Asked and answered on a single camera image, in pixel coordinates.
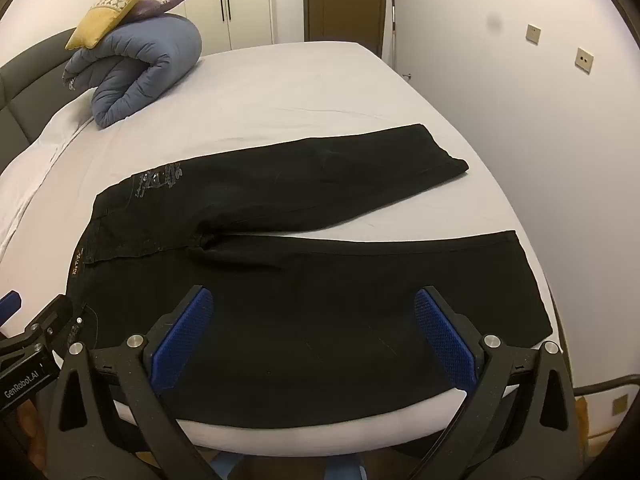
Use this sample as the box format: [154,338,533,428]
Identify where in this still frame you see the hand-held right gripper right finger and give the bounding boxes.
[414,286,593,480]

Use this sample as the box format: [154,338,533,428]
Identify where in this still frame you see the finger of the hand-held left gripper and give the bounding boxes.
[22,296,88,361]
[0,291,22,333]

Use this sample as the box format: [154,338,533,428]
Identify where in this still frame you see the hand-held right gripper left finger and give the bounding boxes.
[47,285,221,480]

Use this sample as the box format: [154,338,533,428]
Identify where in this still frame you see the black pants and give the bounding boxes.
[65,123,553,431]

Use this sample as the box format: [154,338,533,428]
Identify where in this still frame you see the white folded sheet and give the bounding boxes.
[0,95,98,256]

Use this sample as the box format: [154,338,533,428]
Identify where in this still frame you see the grey padded headboard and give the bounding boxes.
[0,27,83,171]

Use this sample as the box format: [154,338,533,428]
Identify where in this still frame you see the rolled blue duvet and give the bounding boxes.
[62,11,203,129]

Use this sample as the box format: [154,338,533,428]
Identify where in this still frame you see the thin leaning pole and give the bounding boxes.
[389,0,401,68]

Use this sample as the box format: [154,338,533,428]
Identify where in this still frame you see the yellow cushion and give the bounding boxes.
[65,0,161,51]

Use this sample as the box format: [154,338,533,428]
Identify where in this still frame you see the purple cushion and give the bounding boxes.
[132,0,192,20]

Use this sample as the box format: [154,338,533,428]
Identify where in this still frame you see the white wardrobe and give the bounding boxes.
[107,0,276,53]

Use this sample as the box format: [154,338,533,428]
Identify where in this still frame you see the brown door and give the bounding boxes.
[304,0,390,58]

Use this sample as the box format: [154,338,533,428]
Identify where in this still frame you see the black cable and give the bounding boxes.
[572,372,633,395]

